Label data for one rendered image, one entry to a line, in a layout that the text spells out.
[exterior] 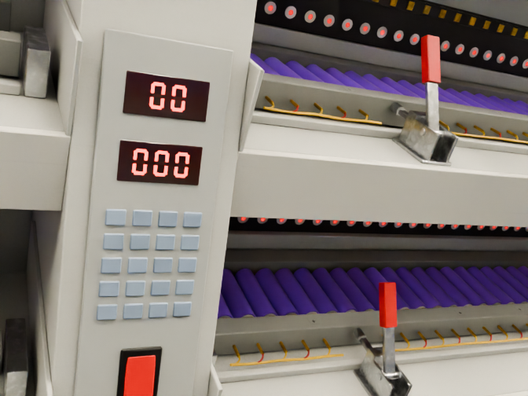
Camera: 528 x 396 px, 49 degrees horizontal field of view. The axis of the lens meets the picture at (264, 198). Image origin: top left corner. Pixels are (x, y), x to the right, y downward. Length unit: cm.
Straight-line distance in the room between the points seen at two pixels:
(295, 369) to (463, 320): 19
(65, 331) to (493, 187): 32
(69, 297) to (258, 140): 15
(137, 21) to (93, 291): 15
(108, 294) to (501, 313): 42
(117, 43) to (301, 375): 29
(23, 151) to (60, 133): 2
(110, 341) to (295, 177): 15
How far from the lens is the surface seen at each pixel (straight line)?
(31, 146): 31
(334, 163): 37
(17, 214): 52
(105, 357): 35
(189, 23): 33
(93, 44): 31
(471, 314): 60
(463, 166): 45
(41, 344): 38
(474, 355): 59
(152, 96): 31
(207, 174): 33
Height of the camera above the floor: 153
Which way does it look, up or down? 9 degrees down
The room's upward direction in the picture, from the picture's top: 8 degrees clockwise
